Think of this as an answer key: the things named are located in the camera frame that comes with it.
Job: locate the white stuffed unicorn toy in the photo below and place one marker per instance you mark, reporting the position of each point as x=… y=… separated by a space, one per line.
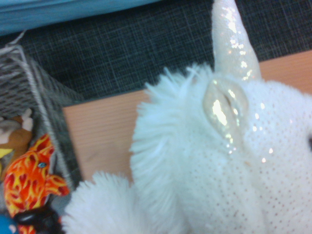
x=195 y=158

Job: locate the grey wicker basket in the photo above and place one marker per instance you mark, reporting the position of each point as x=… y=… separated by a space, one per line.
x=48 y=97

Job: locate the yellow blue plush toy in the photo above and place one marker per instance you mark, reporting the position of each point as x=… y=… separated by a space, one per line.
x=4 y=154

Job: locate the red-brown wooden coffee table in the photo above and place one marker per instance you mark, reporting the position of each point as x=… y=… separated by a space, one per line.
x=102 y=126

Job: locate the brown plush animal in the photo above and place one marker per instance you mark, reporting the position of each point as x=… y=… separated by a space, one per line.
x=19 y=136

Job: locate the orange flame patterned plush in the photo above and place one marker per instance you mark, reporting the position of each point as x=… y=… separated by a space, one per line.
x=26 y=180

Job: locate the bed with light blue sheet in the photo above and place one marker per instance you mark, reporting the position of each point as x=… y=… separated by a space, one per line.
x=48 y=14

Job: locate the black game controller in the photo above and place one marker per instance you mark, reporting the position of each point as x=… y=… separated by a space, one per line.
x=36 y=217

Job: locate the Captain America plush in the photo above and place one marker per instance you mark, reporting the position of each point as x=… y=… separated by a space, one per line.
x=7 y=225

